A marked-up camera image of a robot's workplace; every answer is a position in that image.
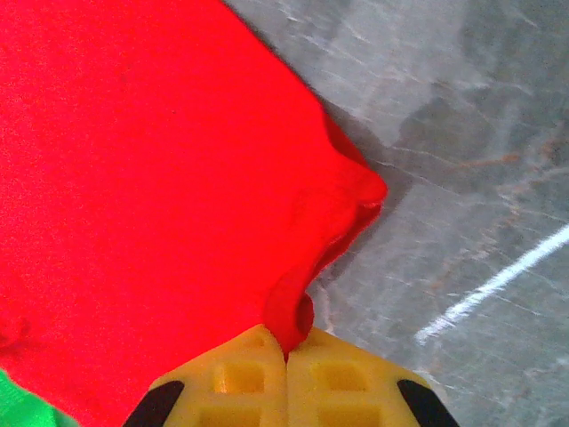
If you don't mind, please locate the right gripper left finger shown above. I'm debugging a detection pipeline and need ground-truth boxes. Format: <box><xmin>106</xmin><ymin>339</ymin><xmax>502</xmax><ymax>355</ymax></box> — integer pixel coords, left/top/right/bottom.
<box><xmin>122</xmin><ymin>323</ymin><xmax>289</xmax><ymax>427</ymax></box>

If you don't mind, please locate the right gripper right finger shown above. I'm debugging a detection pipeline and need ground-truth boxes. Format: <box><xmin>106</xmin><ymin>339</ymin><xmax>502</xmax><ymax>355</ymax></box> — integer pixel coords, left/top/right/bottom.
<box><xmin>284</xmin><ymin>327</ymin><xmax>460</xmax><ymax>427</ymax></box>

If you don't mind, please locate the red t-shirt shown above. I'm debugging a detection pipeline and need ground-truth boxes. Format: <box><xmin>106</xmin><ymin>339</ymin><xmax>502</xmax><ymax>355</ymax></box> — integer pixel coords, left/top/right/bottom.
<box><xmin>0</xmin><ymin>0</ymin><xmax>389</xmax><ymax>427</ymax></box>

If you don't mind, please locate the green plastic basket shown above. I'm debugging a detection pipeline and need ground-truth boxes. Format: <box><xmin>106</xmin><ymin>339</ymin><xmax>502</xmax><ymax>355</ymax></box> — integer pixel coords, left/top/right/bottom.
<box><xmin>0</xmin><ymin>367</ymin><xmax>77</xmax><ymax>427</ymax></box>

